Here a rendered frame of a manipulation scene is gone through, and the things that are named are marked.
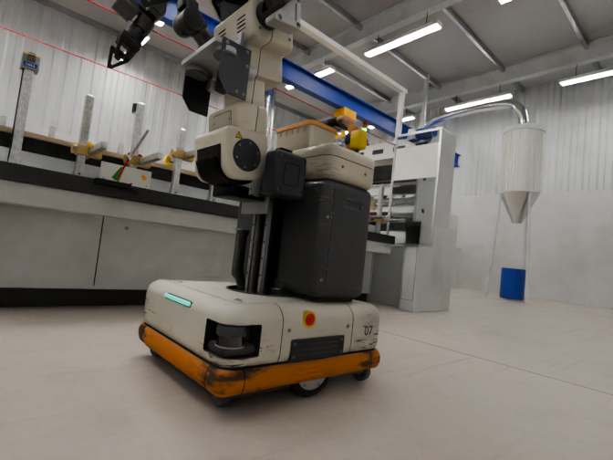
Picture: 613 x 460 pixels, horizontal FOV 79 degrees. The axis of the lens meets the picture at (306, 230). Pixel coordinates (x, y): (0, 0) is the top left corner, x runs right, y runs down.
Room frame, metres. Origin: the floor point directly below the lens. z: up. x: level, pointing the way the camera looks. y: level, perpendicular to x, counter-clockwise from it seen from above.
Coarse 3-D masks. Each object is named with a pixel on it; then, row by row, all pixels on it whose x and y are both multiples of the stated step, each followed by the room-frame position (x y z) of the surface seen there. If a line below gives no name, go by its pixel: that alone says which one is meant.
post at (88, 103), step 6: (90, 96) 1.88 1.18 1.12; (90, 102) 1.88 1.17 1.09; (84, 108) 1.88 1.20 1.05; (90, 108) 1.88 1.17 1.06; (84, 114) 1.87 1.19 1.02; (90, 114) 1.89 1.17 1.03; (84, 120) 1.87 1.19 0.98; (90, 120) 1.89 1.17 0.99; (84, 126) 1.87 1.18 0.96; (84, 132) 1.88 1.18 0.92; (84, 138) 1.88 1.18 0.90; (84, 144) 1.88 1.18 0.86; (78, 156) 1.87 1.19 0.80; (84, 156) 1.89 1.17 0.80; (78, 162) 1.87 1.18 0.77; (84, 162) 1.89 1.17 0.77; (78, 168) 1.88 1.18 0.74
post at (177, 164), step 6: (180, 132) 2.20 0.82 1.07; (180, 138) 2.20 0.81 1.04; (180, 144) 2.21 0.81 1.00; (174, 162) 2.21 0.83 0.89; (180, 162) 2.22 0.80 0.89; (174, 168) 2.20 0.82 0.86; (180, 168) 2.22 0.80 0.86; (174, 174) 2.20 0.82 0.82; (174, 180) 2.20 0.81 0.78; (174, 186) 2.21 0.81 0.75
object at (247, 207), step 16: (208, 160) 1.18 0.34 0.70; (272, 160) 1.16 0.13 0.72; (288, 160) 1.17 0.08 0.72; (304, 160) 1.21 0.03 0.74; (208, 176) 1.23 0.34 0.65; (224, 176) 1.18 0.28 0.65; (272, 176) 1.15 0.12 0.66; (288, 176) 1.17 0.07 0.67; (304, 176) 1.22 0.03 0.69; (224, 192) 1.23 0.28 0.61; (240, 192) 1.22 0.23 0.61; (256, 192) 1.32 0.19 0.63; (272, 192) 1.15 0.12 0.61; (288, 192) 1.18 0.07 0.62; (256, 208) 1.32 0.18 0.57
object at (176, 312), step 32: (160, 288) 1.31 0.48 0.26; (192, 288) 1.24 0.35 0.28; (224, 288) 1.33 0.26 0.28; (160, 320) 1.26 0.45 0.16; (192, 320) 1.08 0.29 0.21; (224, 320) 0.97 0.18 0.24; (256, 320) 1.00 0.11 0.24; (288, 320) 1.08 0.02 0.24; (320, 320) 1.16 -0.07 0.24; (352, 320) 1.26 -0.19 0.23; (160, 352) 1.22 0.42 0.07; (192, 352) 1.08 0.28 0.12; (224, 352) 0.96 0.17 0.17; (256, 352) 1.02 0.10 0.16; (288, 352) 1.08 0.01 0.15; (320, 352) 1.17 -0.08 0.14; (352, 352) 1.28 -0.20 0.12; (224, 384) 0.95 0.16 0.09; (256, 384) 1.01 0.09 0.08; (288, 384) 1.10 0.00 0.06
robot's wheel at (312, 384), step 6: (324, 378) 1.20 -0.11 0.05; (294, 384) 1.12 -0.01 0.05; (300, 384) 1.14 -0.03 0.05; (306, 384) 1.15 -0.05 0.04; (312, 384) 1.17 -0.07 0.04; (318, 384) 1.18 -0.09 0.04; (324, 384) 1.21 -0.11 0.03; (294, 390) 1.13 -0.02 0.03; (300, 390) 1.14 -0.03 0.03; (306, 390) 1.16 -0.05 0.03; (312, 390) 1.17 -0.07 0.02; (318, 390) 1.19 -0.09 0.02; (306, 396) 1.16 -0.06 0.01
